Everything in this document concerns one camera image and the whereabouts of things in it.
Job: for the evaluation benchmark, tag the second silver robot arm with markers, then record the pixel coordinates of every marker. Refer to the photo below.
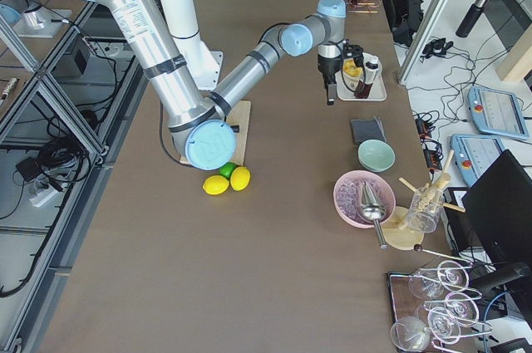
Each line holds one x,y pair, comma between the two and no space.
31,18

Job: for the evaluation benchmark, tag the mint green bowl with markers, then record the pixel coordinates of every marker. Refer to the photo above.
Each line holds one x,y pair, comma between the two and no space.
376,156

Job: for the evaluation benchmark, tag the dark tea bottle on tray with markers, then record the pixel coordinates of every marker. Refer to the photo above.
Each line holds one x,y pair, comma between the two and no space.
369,75

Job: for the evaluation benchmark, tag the yellow lemon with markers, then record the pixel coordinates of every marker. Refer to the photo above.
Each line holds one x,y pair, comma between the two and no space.
240,178
215,185

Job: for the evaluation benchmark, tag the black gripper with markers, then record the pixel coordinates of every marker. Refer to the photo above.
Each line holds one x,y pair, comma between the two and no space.
326,70

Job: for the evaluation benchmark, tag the pink bowl with ice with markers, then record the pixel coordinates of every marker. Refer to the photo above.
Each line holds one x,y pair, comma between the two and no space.
346,196

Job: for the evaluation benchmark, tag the wooden mug tree stand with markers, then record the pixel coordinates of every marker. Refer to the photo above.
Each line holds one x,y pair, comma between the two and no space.
396,231

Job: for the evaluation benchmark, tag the blue teach pendant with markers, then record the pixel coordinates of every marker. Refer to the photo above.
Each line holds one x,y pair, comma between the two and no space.
497,113
474,154

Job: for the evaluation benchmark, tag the green lime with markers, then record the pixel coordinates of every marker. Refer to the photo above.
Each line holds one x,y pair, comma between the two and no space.
227,169

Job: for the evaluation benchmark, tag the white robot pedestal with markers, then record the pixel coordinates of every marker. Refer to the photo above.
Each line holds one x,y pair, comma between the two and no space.
204,65

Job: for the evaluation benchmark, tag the cream rabbit tray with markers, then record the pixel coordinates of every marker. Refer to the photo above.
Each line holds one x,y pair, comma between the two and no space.
345,90

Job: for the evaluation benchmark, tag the black thermos bottle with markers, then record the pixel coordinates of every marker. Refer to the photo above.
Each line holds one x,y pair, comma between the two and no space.
471,18

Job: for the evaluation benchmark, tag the wine glass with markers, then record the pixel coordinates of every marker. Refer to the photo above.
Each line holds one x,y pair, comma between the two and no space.
452,276
410,334
424,284
462,307

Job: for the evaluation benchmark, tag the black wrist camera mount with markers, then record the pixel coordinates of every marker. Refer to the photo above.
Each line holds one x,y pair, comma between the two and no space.
352,51

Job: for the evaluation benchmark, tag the clear glass mug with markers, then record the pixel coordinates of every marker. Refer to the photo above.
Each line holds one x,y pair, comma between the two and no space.
424,212

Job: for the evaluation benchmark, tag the grey folded cloth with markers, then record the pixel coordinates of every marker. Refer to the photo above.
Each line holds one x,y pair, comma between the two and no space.
369,129

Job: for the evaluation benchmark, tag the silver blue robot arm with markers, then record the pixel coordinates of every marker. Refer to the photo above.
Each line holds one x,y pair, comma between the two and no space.
164,36

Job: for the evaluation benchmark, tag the bamboo cutting board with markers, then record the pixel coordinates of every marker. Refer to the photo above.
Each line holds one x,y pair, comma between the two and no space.
243,128

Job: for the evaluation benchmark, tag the aluminium frame post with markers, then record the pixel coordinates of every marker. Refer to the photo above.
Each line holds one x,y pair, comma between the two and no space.
430,19

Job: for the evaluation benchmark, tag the metal ice scoop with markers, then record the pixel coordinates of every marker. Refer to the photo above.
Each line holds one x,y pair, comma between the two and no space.
372,210

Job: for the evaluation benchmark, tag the black computer monitor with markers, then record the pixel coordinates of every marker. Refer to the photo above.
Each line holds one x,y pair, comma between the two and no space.
498,206

